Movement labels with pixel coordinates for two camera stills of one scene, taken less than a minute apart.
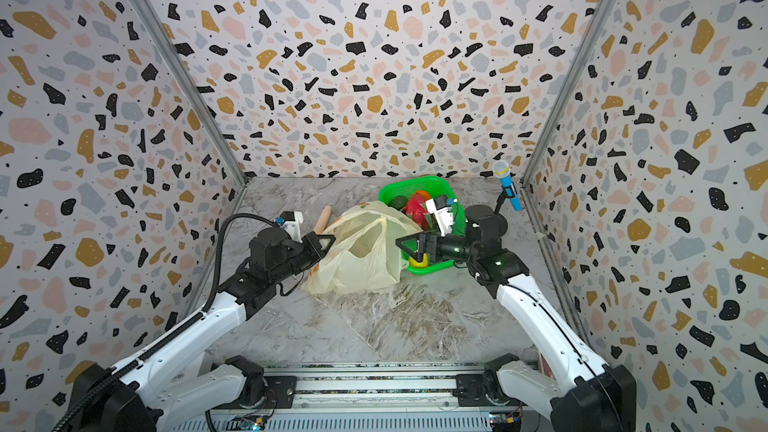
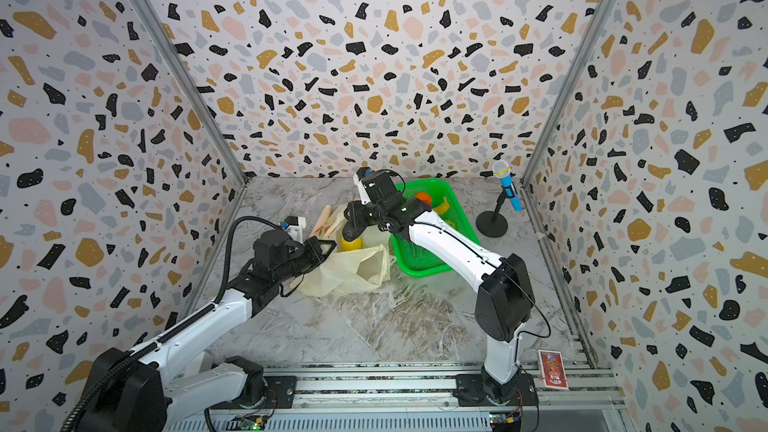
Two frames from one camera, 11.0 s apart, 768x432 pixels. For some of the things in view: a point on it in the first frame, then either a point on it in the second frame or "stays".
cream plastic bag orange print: [365, 253] stays
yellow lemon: [422, 264] to [351, 246]
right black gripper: [427, 246] to [369, 213]
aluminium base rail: [368, 398] stays
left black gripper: [315, 250] stays
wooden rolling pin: [323, 220] stays
